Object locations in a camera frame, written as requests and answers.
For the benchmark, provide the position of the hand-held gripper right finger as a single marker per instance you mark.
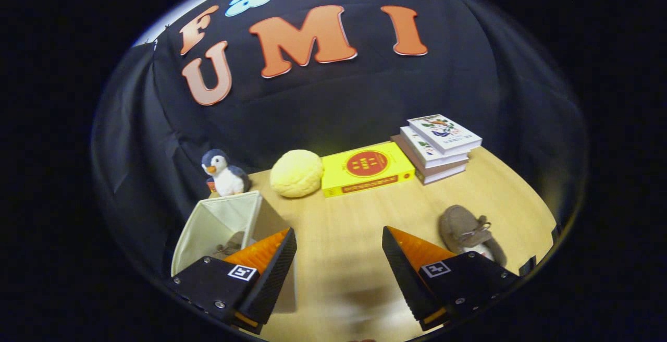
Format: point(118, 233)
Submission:
point(406, 279)

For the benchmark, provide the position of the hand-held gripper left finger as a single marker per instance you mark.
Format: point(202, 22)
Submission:
point(271, 279)

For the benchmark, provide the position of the beige fabric storage box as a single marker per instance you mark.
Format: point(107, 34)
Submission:
point(219, 222)

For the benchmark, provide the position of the yellow bun-shaped plush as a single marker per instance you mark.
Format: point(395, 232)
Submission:
point(296, 174)

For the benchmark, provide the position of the penguin plush toy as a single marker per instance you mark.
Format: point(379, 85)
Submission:
point(226, 180)

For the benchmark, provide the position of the yellow book with red circle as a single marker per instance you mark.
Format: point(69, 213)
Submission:
point(365, 167)

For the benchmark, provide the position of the brown-covered book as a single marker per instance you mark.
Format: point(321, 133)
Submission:
point(411, 159)

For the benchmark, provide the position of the white book with floral cover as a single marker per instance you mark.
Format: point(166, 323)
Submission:
point(422, 149)

